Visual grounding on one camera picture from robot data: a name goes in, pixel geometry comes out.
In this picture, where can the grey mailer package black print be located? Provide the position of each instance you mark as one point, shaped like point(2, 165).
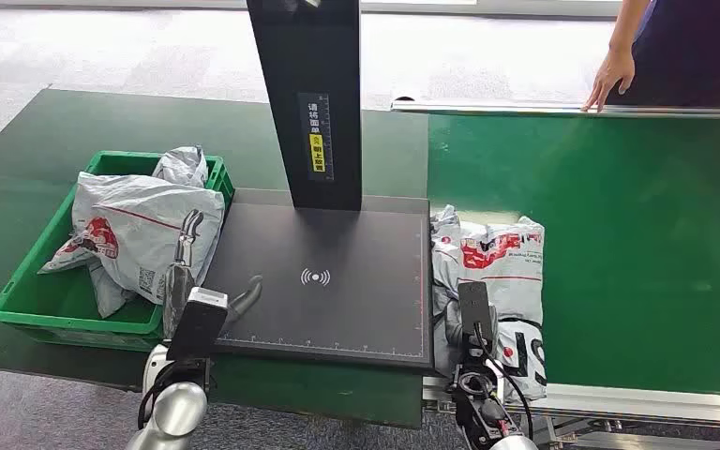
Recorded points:
point(509, 267)

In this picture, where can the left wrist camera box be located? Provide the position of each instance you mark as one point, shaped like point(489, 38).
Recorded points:
point(197, 326)

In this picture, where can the yellow and black column label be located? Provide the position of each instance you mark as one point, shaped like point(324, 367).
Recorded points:
point(316, 152)

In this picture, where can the green plastic crate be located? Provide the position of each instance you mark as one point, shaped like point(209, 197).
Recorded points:
point(68, 307)

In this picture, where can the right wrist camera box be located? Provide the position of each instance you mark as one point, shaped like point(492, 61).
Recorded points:
point(476, 310)

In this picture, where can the person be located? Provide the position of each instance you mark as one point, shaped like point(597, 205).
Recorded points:
point(695, 49)

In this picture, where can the person's forearm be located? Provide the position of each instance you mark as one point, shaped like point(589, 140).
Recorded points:
point(628, 25)

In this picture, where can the aluminium conveyor rail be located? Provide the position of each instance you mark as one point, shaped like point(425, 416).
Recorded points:
point(646, 404)
point(521, 107)

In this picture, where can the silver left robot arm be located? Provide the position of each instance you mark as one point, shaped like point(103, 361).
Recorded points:
point(177, 407)

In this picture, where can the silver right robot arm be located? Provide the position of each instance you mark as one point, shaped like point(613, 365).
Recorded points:
point(484, 416)

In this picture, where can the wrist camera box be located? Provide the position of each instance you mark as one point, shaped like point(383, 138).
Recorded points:
point(197, 326)
point(476, 310)

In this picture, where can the person's hand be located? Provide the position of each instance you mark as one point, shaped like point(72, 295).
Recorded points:
point(611, 74)

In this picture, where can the large grey mailer package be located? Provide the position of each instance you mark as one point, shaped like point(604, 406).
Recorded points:
point(149, 230)

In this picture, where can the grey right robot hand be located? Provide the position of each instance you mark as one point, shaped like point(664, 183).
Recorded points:
point(450, 329)

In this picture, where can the black scanner platform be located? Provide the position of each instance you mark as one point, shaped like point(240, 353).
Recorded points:
point(347, 310)

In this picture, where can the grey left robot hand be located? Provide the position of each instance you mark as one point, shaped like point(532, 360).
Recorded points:
point(183, 286)

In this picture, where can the black scanner column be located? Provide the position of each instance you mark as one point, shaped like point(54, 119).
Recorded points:
point(310, 56)

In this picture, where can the green conveyor belt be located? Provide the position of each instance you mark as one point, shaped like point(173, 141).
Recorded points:
point(633, 248)

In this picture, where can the small grey mailer package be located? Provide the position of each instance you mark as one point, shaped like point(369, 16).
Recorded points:
point(180, 166)

